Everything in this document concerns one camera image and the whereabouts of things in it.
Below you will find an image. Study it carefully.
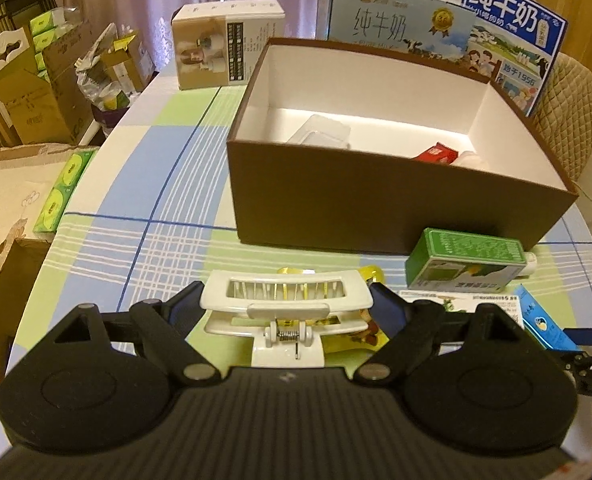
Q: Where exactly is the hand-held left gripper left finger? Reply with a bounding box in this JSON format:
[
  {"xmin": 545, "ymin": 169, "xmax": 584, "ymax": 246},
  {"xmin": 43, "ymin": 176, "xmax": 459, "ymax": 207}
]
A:
[{"xmin": 51, "ymin": 281, "xmax": 222, "ymax": 387}]

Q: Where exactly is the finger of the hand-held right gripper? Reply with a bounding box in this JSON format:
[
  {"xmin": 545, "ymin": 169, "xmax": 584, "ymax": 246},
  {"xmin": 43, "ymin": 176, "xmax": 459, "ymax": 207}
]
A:
[
  {"xmin": 562, "ymin": 312, "xmax": 592, "ymax": 348},
  {"xmin": 558, "ymin": 349, "xmax": 592, "ymax": 376}
]

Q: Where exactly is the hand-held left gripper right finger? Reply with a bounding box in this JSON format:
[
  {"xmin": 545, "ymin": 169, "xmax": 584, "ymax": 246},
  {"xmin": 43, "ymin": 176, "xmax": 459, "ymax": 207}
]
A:
[{"xmin": 353, "ymin": 282, "xmax": 552, "ymax": 386}]

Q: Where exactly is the blue and white tube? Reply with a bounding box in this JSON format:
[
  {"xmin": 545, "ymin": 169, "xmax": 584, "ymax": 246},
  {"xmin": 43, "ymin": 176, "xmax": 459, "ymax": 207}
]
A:
[{"xmin": 513, "ymin": 284, "xmax": 579, "ymax": 351}]

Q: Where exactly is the yellow snack packet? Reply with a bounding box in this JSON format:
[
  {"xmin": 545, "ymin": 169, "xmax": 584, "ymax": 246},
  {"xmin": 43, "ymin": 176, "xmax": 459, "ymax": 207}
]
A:
[{"xmin": 276, "ymin": 266, "xmax": 388, "ymax": 353}]

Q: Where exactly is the long white carton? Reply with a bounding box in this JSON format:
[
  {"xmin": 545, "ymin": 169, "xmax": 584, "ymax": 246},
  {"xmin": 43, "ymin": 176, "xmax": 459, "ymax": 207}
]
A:
[{"xmin": 398, "ymin": 287, "xmax": 522, "ymax": 313}]

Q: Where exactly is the green and white carton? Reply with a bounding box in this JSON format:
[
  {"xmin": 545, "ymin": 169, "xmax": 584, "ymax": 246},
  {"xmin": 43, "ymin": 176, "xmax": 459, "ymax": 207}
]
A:
[{"xmin": 405, "ymin": 227, "xmax": 527, "ymax": 295}]

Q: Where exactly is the white hair claw clip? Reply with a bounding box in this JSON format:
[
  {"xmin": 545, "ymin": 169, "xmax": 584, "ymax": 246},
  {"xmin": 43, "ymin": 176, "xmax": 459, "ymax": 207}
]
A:
[{"xmin": 199, "ymin": 269, "xmax": 374, "ymax": 368}]

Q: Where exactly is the brown cardboard box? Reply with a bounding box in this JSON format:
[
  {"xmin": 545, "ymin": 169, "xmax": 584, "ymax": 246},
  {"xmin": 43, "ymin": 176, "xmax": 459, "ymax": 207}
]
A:
[{"xmin": 226, "ymin": 36, "xmax": 580, "ymax": 256}]

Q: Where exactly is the red packet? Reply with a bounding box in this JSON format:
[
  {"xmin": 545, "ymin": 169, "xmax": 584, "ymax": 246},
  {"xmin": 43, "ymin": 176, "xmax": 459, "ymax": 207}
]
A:
[{"xmin": 416, "ymin": 142, "xmax": 458, "ymax": 165}]

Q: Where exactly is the clear plastic container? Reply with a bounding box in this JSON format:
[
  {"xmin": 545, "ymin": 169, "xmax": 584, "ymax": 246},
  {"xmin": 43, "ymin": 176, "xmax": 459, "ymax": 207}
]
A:
[{"xmin": 288, "ymin": 114, "xmax": 352, "ymax": 150}]

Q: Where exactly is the checked tablecloth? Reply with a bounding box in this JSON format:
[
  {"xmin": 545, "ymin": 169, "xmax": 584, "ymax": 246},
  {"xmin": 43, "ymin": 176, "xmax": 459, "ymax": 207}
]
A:
[{"xmin": 6, "ymin": 72, "xmax": 592, "ymax": 361}]

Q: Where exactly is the brown tray box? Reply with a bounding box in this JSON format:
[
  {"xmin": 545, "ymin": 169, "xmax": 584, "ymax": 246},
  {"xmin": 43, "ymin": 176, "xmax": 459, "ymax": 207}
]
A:
[{"xmin": 0, "ymin": 237, "xmax": 52, "ymax": 401}]

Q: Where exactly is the purple bin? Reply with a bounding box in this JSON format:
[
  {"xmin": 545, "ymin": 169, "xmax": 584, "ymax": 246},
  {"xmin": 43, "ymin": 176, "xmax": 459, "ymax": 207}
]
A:
[{"xmin": 92, "ymin": 102, "xmax": 132, "ymax": 137}]

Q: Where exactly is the chair with quilted cover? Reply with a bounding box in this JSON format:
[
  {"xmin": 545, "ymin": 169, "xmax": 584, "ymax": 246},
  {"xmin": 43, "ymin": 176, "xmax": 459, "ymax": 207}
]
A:
[{"xmin": 528, "ymin": 51, "xmax": 592, "ymax": 183}]

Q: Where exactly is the clear plastic bag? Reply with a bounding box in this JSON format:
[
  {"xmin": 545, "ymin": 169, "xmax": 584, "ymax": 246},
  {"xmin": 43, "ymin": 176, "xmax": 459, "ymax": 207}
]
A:
[{"xmin": 76, "ymin": 22, "xmax": 127, "ymax": 111}]

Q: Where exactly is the small cardboard box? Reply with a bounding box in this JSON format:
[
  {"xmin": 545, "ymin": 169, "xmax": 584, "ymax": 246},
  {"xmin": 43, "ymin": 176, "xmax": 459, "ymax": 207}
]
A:
[{"xmin": 101, "ymin": 30, "xmax": 154, "ymax": 93}]

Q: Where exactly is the white appliance box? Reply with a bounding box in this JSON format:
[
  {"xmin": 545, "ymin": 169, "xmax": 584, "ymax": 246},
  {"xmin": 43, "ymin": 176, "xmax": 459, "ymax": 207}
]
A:
[{"xmin": 170, "ymin": 0, "xmax": 285, "ymax": 92}]

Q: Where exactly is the light blue milk carton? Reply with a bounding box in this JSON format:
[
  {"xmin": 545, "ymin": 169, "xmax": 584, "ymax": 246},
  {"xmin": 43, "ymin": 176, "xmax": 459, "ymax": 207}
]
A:
[{"xmin": 317, "ymin": 0, "xmax": 477, "ymax": 63}]

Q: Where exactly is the stack of green tissue packs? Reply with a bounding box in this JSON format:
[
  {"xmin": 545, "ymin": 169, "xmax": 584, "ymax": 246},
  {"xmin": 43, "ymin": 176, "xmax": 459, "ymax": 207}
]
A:
[{"xmin": 28, "ymin": 7, "xmax": 84, "ymax": 76}]

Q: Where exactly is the dark blue milk carton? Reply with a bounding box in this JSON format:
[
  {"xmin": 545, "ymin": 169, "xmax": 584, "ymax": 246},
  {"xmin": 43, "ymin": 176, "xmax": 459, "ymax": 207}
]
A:
[{"xmin": 461, "ymin": 0, "xmax": 568, "ymax": 118}]

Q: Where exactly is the cardboard box with white handle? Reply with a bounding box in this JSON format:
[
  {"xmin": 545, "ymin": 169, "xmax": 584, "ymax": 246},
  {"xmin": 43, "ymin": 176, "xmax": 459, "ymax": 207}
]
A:
[{"xmin": 0, "ymin": 27, "xmax": 94, "ymax": 146}]

